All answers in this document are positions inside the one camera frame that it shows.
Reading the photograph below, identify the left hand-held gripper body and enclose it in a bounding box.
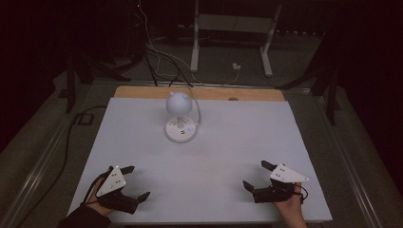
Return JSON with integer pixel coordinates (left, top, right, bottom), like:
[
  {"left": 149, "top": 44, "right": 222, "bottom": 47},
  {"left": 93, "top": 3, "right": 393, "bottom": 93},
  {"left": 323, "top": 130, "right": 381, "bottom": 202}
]
[{"left": 95, "top": 165, "right": 141, "bottom": 215}]

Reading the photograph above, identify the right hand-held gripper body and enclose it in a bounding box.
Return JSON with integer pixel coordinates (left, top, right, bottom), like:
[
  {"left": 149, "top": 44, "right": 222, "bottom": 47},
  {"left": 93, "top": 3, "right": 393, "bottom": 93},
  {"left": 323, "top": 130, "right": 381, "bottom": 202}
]
[{"left": 252, "top": 163, "right": 310, "bottom": 204}]

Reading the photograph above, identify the person's left hand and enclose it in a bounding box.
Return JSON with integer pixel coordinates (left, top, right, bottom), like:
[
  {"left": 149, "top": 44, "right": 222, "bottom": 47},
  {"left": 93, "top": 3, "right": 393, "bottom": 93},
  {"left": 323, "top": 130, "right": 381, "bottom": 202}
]
[{"left": 85, "top": 176, "right": 114, "bottom": 218}]

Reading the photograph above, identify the person's right hand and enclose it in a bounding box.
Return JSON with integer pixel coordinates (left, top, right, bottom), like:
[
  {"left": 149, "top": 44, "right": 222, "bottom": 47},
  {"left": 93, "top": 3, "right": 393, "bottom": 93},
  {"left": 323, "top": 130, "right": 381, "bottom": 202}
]
[{"left": 273, "top": 182, "right": 305, "bottom": 217}]

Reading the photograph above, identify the white round night lamp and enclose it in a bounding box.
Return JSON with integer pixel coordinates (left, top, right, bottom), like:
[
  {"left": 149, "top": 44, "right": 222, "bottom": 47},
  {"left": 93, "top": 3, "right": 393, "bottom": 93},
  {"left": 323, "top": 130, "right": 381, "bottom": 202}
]
[{"left": 164, "top": 91, "right": 200, "bottom": 143}]

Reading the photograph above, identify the black tripod stand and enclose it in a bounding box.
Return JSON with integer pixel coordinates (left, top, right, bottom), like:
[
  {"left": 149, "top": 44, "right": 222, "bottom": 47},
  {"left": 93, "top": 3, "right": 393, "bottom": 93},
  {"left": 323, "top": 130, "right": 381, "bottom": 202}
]
[
  {"left": 275, "top": 29, "right": 342, "bottom": 126},
  {"left": 64, "top": 51, "right": 132, "bottom": 114}
]

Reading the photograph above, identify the grey metal stand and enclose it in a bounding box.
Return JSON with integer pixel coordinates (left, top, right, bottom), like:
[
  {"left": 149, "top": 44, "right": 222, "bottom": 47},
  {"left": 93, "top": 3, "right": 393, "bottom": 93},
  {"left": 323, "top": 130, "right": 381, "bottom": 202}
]
[{"left": 189, "top": 0, "right": 284, "bottom": 78}]

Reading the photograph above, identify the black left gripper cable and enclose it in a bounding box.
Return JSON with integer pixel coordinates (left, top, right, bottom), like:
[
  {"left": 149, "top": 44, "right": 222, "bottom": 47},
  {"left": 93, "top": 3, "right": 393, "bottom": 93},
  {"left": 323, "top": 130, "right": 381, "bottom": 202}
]
[{"left": 83, "top": 171, "right": 110, "bottom": 205}]

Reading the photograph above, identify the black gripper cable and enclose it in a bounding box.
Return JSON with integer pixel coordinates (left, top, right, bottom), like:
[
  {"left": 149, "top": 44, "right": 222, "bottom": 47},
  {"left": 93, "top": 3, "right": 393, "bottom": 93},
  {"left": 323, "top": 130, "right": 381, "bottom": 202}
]
[
  {"left": 297, "top": 183, "right": 309, "bottom": 204},
  {"left": 83, "top": 171, "right": 110, "bottom": 205}
]

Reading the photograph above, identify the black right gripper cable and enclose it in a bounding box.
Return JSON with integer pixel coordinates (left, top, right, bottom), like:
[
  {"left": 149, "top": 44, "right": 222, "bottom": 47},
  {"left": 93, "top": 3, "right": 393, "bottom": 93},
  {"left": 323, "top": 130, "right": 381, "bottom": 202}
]
[{"left": 297, "top": 183, "right": 309, "bottom": 204}]

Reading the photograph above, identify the black floor cable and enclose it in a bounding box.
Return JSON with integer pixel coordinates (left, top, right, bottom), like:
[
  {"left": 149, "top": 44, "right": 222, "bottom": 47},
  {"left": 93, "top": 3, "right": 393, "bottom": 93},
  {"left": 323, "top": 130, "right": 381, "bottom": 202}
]
[{"left": 13, "top": 104, "right": 108, "bottom": 228}]

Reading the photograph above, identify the white lamp cable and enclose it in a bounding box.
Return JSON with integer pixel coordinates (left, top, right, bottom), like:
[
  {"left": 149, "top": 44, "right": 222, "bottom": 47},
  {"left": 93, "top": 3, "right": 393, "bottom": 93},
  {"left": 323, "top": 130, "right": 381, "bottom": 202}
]
[{"left": 188, "top": 85, "right": 202, "bottom": 128}]

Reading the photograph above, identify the black cable bundle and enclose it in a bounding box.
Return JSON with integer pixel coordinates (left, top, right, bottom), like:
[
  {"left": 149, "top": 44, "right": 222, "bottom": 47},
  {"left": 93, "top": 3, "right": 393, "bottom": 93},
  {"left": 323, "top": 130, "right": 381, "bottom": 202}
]
[{"left": 142, "top": 44, "right": 195, "bottom": 88}]

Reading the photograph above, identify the white floor cable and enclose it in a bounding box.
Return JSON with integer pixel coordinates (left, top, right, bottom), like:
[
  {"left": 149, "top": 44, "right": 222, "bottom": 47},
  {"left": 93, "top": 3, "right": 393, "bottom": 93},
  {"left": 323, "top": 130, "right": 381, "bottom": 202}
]
[{"left": 136, "top": 0, "right": 240, "bottom": 86}]

